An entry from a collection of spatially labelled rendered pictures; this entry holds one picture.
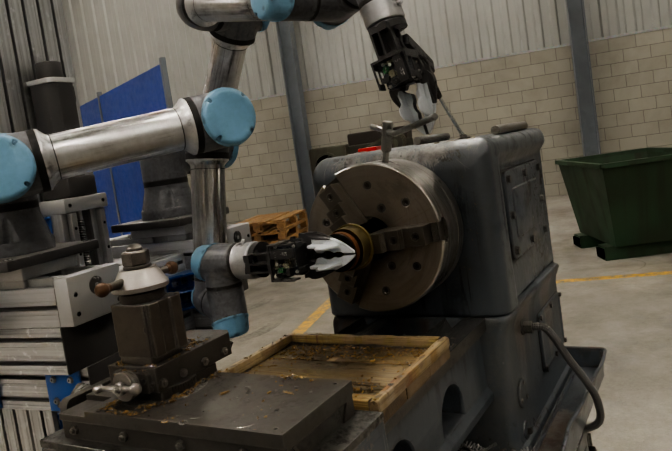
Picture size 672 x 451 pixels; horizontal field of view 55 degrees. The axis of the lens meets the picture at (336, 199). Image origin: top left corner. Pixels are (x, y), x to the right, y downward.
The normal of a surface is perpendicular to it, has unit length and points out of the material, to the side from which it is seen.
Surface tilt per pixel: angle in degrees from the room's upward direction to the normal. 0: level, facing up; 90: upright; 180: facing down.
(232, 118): 89
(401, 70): 90
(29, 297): 90
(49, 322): 90
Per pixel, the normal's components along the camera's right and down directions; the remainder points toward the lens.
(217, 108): 0.55, -0.03
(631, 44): -0.26, 0.11
